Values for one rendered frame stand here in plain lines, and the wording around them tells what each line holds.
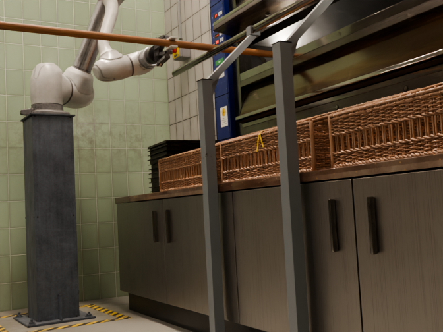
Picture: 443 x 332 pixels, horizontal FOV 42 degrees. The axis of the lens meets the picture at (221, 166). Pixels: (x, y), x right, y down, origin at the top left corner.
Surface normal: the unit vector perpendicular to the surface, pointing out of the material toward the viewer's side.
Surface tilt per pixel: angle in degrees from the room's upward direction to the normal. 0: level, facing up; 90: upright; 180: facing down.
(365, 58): 70
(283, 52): 90
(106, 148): 90
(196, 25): 90
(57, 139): 90
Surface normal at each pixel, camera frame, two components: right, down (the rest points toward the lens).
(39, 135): 0.51, -0.09
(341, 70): -0.84, -0.33
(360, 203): -0.87, 0.01
